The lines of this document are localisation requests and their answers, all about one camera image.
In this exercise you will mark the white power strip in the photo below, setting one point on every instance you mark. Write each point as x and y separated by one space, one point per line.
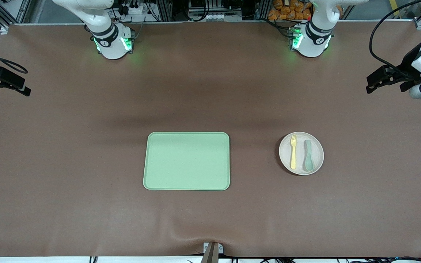
133 8

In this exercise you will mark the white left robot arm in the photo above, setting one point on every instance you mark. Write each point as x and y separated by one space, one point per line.
314 40

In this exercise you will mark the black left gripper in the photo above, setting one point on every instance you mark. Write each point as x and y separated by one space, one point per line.
409 64

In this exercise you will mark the teal plastic spoon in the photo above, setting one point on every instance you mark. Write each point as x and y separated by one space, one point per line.
308 160

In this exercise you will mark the metal table edge bracket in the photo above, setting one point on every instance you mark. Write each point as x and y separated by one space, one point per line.
213 250

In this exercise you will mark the brown table mat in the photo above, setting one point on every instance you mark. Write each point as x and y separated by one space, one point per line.
86 146

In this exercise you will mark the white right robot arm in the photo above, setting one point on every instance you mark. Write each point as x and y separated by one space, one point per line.
110 40

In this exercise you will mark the white round plate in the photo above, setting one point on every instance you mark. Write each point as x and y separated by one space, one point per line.
302 164

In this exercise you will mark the pile of orange packets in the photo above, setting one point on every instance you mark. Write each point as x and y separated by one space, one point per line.
291 10

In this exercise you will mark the yellow plastic fork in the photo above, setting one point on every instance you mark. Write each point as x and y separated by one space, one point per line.
293 155

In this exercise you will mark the light green rectangular tray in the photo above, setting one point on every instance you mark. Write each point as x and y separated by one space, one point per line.
186 160

